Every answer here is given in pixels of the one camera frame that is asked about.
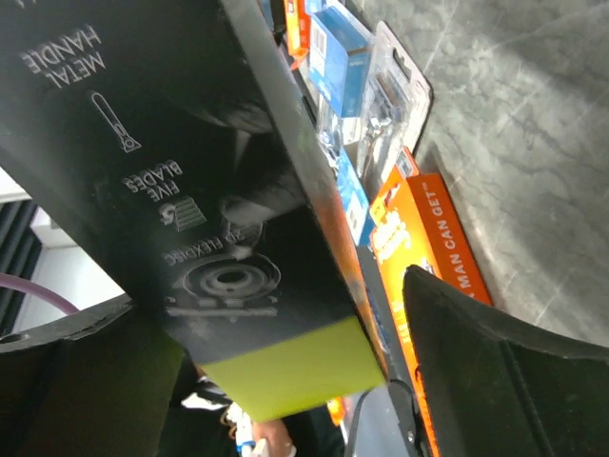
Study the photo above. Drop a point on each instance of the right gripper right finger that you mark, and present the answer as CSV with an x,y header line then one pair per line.
x,y
497,386

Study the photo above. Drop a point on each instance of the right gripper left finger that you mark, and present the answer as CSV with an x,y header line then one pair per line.
x,y
95,383

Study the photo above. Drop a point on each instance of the orange Fusion5 razor box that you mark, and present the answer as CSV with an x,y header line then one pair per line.
x,y
419,241

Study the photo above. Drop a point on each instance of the blue razor blister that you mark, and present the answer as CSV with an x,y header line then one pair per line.
x,y
355,202
373,96

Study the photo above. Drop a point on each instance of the orange razor box left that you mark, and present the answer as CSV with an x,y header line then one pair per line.
x,y
297,23

